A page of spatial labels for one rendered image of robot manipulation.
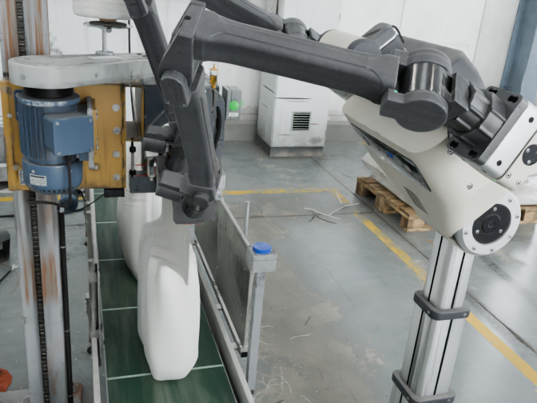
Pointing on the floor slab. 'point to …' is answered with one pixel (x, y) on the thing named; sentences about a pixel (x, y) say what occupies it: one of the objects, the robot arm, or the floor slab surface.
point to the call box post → (255, 329)
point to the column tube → (50, 260)
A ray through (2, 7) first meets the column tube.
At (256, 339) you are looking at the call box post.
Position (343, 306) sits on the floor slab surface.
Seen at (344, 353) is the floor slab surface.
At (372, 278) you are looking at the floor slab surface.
